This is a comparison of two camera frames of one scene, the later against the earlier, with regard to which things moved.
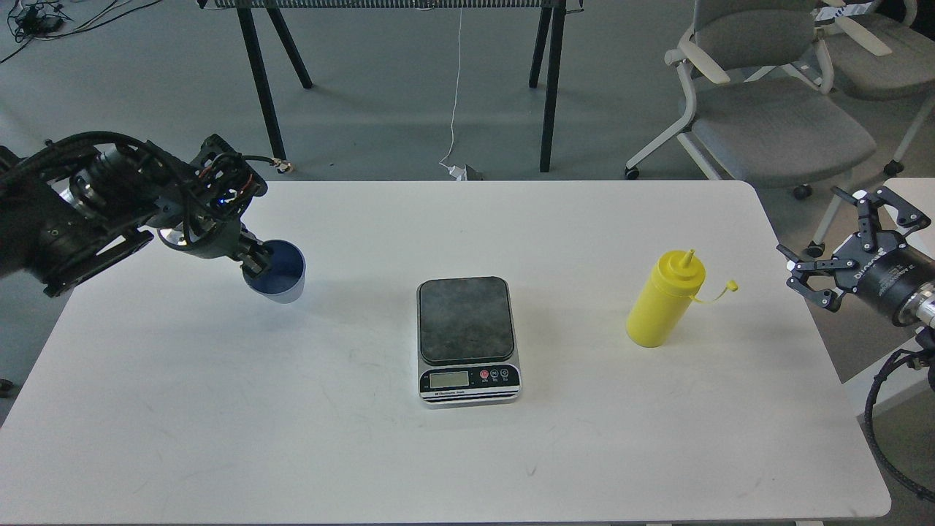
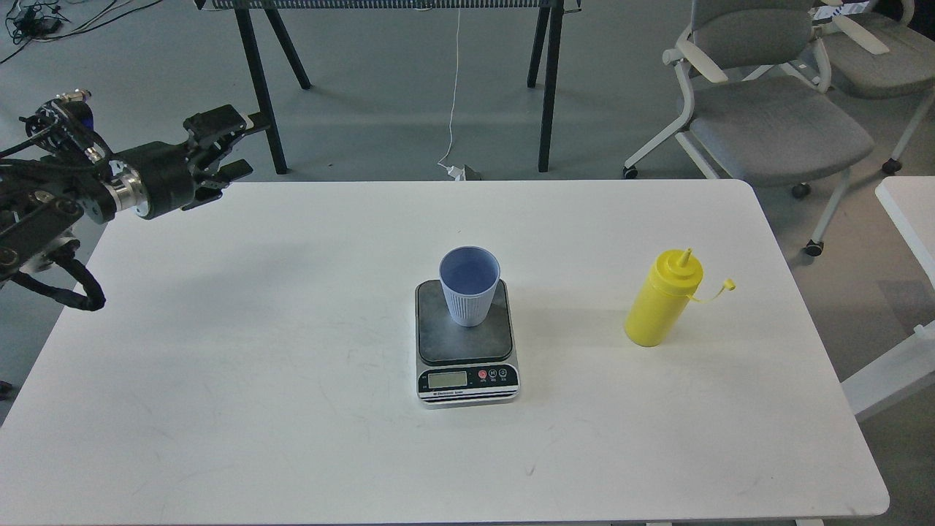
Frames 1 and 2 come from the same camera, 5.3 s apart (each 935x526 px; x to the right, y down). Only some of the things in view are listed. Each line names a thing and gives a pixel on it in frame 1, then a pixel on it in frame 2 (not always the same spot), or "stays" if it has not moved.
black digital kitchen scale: (467, 345) stays
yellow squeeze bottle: (676, 277) stays
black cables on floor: (28, 20) stays
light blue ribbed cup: (278, 275) -> (470, 276)
